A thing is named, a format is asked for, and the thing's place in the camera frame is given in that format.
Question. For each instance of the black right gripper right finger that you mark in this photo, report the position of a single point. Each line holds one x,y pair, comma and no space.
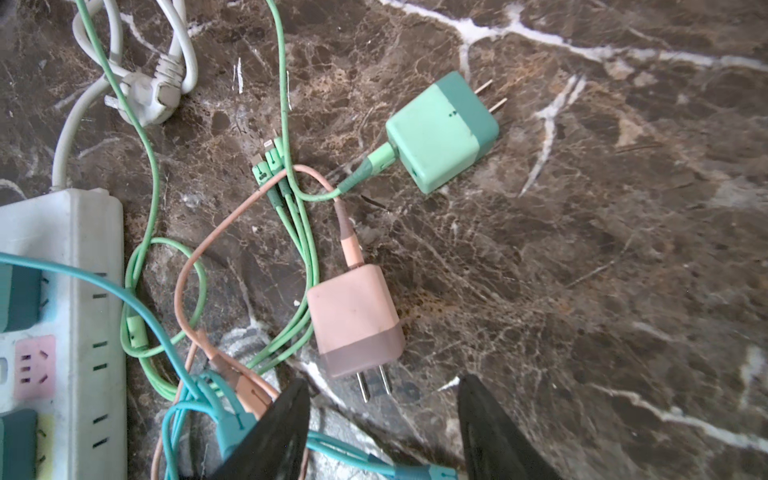
494,447

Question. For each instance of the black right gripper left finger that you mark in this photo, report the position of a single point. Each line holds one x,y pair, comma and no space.
275,447

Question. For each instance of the pink charger plug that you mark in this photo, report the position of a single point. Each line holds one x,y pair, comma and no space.
356,325

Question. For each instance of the green charger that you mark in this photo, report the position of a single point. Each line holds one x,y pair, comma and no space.
18,444
443,131

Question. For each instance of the teal charger plug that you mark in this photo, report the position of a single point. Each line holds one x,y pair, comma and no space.
20,297

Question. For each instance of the white colourful power strip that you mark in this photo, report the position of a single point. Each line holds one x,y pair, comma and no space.
70,367

